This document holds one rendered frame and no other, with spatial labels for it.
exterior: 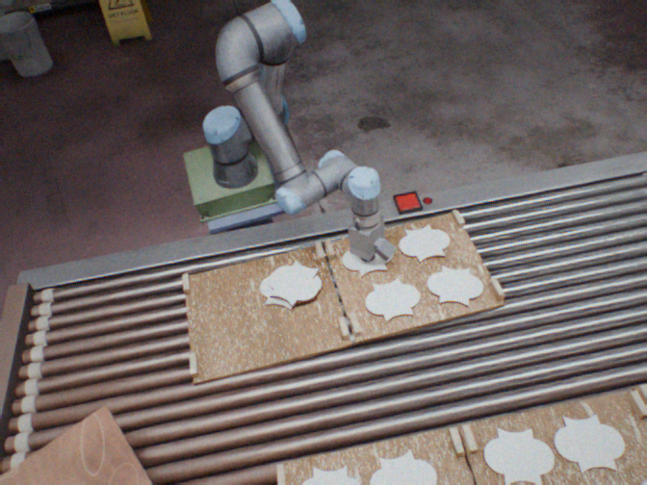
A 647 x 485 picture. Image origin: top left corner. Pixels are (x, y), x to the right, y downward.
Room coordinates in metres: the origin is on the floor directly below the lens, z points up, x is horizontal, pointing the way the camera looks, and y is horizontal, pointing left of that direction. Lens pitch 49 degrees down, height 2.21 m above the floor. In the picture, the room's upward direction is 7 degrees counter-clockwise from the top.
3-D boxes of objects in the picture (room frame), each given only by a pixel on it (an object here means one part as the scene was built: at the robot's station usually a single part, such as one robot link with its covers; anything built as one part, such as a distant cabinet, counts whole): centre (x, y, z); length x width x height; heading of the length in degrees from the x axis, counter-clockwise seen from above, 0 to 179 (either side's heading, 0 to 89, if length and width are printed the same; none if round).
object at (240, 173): (1.45, 0.26, 1.01); 0.15 x 0.15 x 0.10
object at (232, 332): (0.91, 0.19, 0.93); 0.41 x 0.35 x 0.02; 98
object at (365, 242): (1.02, -0.13, 1.05); 0.12 x 0.09 x 0.16; 50
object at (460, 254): (0.97, -0.22, 0.93); 0.41 x 0.35 x 0.02; 98
